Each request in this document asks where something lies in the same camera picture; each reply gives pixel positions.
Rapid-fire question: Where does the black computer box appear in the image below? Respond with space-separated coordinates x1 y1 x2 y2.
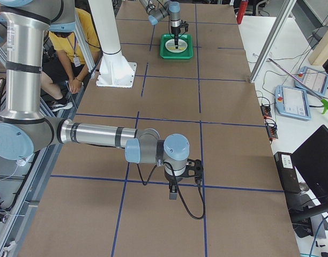
274 152 304 195

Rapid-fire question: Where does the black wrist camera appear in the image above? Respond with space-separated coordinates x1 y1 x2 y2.
186 159 204 185
180 20 189 33

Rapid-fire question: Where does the teach pendant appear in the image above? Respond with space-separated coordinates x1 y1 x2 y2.
275 85 311 120
297 66 328 96

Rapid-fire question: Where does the person in yellow shirt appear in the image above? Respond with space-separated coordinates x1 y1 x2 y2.
40 7 102 112

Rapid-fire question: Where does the teach pendant near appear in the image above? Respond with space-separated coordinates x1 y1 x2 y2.
275 85 311 120

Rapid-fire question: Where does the aluminium frame post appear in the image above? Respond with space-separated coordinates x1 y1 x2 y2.
249 0 297 83

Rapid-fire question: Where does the white round plate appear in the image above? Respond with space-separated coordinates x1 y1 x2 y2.
165 39 188 54

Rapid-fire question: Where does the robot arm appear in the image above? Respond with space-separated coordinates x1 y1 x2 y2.
0 1 191 200
140 0 183 49

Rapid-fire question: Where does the black monitor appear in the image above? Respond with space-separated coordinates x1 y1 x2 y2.
290 125 328 223

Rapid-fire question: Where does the reacher grabber tool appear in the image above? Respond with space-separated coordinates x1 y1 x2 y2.
267 58 328 120

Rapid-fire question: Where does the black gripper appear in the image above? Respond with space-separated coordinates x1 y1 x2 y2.
171 26 180 49
165 170 185 200

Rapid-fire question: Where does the green plastic tray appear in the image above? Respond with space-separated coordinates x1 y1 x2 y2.
160 34 193 59

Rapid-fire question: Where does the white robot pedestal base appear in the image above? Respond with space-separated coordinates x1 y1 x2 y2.
89 0 137 88

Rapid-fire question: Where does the teach pendant far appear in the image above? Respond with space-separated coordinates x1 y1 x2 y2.
297 66 328 96

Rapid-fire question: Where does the red cylinder bottle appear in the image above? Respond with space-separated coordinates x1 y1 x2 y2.
236 0 248 25

